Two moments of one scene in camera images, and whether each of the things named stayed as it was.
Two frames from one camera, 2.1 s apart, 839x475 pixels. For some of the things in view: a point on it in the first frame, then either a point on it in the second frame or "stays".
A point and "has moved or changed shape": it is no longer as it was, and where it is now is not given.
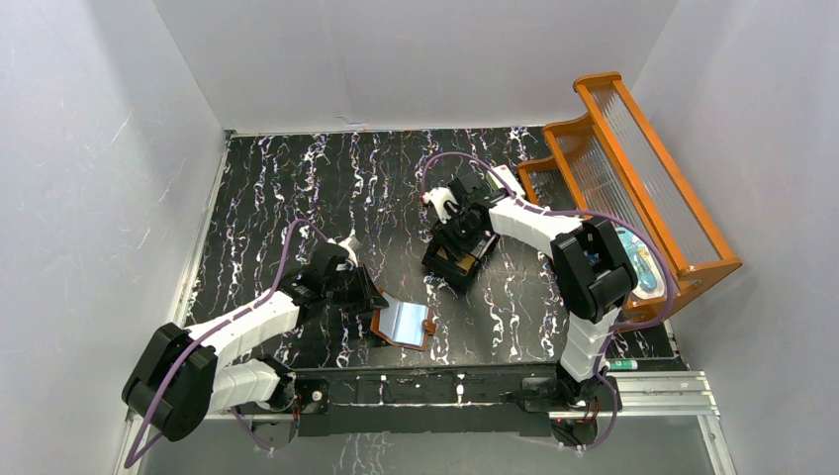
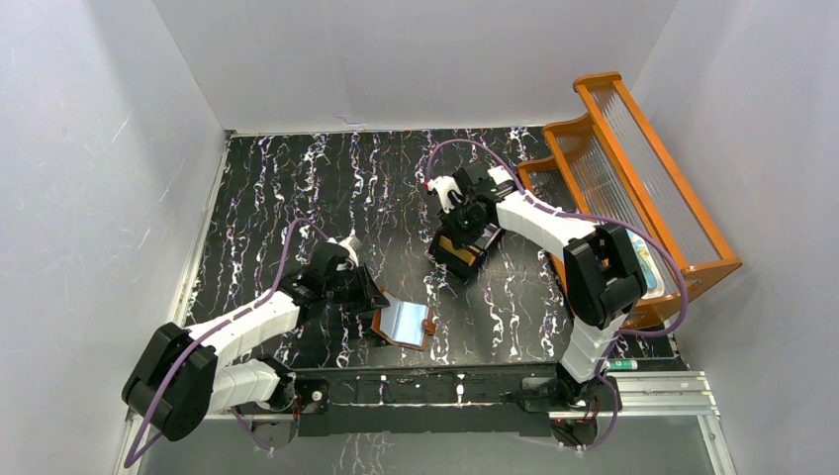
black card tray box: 455,269 has moved or changed shape
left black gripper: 365,289 stays
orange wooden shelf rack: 611,164 stays
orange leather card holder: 407,325 stays
